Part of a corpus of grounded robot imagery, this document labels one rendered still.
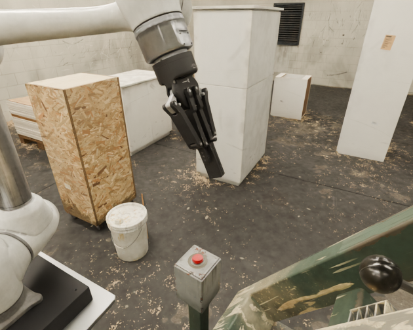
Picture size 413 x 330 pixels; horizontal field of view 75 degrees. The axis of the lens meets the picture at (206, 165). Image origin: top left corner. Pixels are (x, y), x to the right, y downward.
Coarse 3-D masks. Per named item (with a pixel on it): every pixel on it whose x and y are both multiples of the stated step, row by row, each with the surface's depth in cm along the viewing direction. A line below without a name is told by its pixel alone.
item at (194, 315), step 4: (192, 308) 102; (192, 312) 104; (196, 312) 102; (204, 312) 103; (192, 316) 105; (196, 316) 103; (200, 316) 102; (204, 316) 104; (192, 320) 106; (196, 320) 104; (200, 320) 103; (204, 320) 106; (192, 324) 107; (196, 324) 106; (200, 324) 104; (204, 324) 107; (192, 328) 109; (196, 328) 107; (200, 328) 105; (204, 328) 108
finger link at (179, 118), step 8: (176, 104) 45; (168, 112) 46; (176, 112) 46; (184, 112) 47; (176, 120) 47; (184, 120) 46; (184, 128) 47; (192, 128) 48; (184, 136) 49; (192, 136) 48; (200, 144) 49
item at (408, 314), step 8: (392, 312) 37; (400, 312) 36; (408, 312) 35; (360, 320) 40; (368, 320) 39; (376, 320) 38; (384, 320) 37; (392, 320) 36; (400, 320) 35; (408, 320) 34; (328, 328) 44; (336, 328) 43; (344, 328) 42; (352, 328) 40; (360, 328) 39; (368, 328) 38; (376, 328) 37; (384, 328) 36; (392, 328) 35; (400, 328) 34; (408, 328) 33
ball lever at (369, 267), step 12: (360, 264) 29; (372, 264) 27; (384, 264) 27; (396, 264) 27; (360, 276) 28; (372, 276) 27; (384, 276) 26; (396, 276) 26; (372, 288) 27; (384, 288) 26; (396, 288) 26; (408, 288) 28
